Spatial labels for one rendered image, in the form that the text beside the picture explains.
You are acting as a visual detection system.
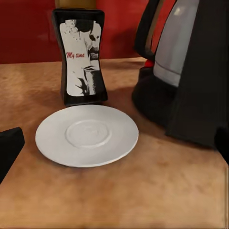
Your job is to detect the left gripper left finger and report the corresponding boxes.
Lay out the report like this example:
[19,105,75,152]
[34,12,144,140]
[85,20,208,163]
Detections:
[0,127,25,183]

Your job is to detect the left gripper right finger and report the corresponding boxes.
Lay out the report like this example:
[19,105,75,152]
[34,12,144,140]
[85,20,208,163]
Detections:
[214,127,229,165]

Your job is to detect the bottle of coffee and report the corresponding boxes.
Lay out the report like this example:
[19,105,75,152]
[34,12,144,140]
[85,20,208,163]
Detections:
[51,0,107,106]

